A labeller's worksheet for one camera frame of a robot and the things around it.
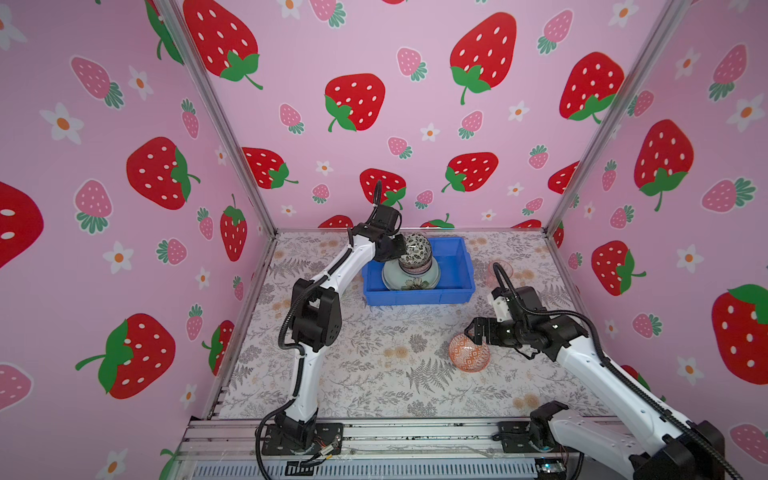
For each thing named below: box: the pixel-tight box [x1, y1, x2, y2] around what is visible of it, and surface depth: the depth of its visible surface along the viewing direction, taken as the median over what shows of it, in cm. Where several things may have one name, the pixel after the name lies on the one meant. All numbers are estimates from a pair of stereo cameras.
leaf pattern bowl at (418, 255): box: [398, 233, 432, 272], surface depth 100 cm
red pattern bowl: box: [448, 333, 490, 373], surface depth 88 cm
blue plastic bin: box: [362, 236, 476, 306], surface depth 103 cm
